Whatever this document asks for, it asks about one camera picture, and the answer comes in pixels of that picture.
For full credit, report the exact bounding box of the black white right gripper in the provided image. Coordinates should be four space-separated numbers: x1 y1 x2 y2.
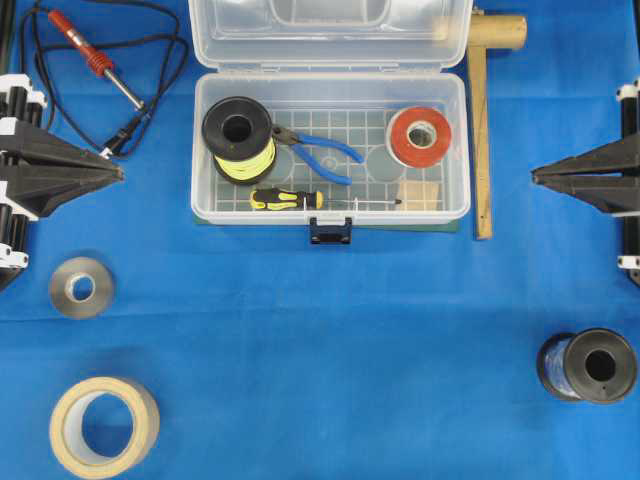
531 83 639 286

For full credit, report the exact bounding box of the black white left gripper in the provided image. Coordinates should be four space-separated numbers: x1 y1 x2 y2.
1 74 124 291

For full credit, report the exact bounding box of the clear plastic toolbox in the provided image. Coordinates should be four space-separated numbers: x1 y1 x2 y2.
189 1 472 226

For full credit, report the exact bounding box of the dark blue toolbox latch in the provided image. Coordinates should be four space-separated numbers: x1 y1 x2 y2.
309 217 352 245

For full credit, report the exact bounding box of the red soldering iron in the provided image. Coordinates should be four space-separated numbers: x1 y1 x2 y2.
47 10 144 111

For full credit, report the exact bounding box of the grey tape roll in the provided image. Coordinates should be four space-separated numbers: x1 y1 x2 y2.
49 257 115 320

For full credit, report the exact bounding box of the wooden mallet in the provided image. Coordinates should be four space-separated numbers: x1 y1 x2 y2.
466 11 528 240

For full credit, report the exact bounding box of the red tape roll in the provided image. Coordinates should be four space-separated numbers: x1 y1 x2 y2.
386 106 453 169

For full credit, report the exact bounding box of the small wooden block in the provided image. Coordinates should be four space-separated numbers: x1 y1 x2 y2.
397 180 442 211

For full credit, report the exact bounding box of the yellow black screwdriver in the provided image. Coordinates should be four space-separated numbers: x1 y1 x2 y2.
249 188 402 211

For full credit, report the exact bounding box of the blue table cloth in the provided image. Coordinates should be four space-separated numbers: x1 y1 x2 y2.
1 1 639 479

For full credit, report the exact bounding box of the beige masking tape roll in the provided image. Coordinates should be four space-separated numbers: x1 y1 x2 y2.
49 376 160 479

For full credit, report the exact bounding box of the black soldering iron cable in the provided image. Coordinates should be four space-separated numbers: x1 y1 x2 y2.
18 0 182 160

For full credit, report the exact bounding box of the blue wire spool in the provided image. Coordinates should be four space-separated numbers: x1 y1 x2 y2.
536 328 639 404

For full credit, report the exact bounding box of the yellow wire spool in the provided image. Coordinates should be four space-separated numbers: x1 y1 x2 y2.
201 96 277 186

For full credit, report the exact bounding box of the blue handled nipper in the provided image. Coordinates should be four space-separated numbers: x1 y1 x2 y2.
272 125 364 186

